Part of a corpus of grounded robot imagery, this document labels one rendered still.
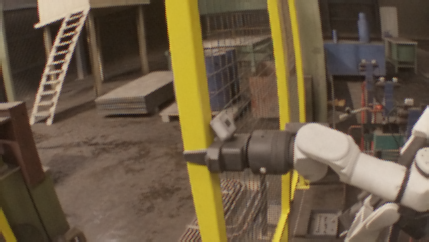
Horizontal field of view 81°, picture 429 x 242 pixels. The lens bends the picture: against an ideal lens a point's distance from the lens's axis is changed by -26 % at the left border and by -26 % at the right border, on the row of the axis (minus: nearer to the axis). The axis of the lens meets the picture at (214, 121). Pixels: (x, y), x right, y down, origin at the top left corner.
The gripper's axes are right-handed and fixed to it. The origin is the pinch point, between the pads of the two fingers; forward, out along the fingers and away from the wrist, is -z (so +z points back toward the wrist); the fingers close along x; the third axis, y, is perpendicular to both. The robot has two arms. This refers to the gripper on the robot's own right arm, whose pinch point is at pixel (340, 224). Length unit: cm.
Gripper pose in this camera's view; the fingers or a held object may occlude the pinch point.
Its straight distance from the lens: 157.5
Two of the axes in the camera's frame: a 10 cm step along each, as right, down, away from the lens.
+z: 4.9, -6.3, -6.1
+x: -5.0, -7.7, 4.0
